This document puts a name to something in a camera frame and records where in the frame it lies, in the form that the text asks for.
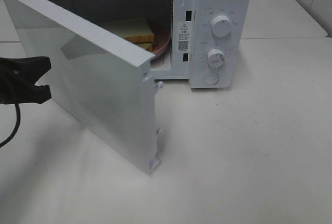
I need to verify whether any white microwave door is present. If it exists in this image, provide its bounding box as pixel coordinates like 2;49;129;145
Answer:
4;0;163;174

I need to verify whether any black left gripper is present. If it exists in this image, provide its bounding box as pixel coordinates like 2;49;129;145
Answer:
1;57;51;104

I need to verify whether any white bread sandwich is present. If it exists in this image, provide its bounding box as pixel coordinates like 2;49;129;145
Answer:
100;18;156;52

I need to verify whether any white microwave knob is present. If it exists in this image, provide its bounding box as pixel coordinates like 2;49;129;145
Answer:
207;48;225;68
210;13;232;37

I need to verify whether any round white door button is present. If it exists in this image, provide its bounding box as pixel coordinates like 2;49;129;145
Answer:
203;73;219;85

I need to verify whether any white microwave oven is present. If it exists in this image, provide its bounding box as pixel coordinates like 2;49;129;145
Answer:
48;0;249;89

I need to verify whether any pink round plate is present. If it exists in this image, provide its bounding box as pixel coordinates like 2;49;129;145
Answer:
149;23;171;59

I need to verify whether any white warning label sticker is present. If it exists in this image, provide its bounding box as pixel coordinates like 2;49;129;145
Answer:
176;21;192;52

